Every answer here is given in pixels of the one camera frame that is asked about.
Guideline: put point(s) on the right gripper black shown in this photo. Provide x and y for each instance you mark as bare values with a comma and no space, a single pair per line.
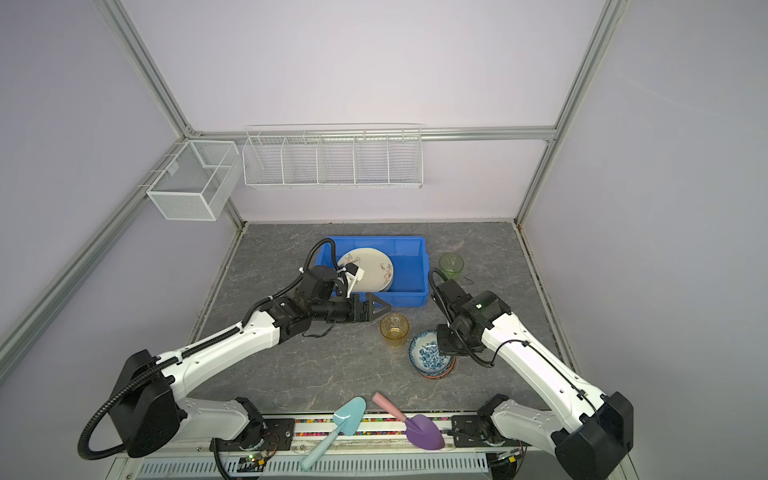
445,346

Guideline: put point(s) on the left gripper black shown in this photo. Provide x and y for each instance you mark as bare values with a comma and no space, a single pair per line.
368,315

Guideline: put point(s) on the red patterned bowl underneath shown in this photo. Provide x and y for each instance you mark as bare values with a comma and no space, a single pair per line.
441,374

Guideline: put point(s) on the cream floral plate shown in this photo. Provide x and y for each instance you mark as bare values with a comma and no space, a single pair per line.
377,267

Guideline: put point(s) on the blue patterned bowl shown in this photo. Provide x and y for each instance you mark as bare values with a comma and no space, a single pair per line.
424,354

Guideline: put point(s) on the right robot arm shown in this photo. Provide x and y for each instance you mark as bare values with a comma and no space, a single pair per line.
587,430

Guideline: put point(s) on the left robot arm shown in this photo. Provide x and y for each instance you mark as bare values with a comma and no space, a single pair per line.
150,405

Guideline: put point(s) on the blue plastic bin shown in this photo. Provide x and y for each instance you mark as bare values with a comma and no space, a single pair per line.
410,264

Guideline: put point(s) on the yellow glass cup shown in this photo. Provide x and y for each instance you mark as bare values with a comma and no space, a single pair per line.
394,327

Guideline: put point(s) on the green glass cup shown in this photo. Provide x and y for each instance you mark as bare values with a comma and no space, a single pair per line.
451,265

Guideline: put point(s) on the light blue toy shovel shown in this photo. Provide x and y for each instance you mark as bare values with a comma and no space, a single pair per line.
346,420

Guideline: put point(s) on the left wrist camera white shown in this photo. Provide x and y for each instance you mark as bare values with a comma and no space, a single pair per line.
350,275

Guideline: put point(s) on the purple toy shovel pink handle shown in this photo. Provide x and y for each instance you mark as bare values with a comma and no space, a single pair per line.
420,431

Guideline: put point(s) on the white wire wall rack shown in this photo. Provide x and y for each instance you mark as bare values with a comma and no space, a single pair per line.
333,156

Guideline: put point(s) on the white mesh wall basket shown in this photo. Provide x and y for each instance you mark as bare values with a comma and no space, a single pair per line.
198,181

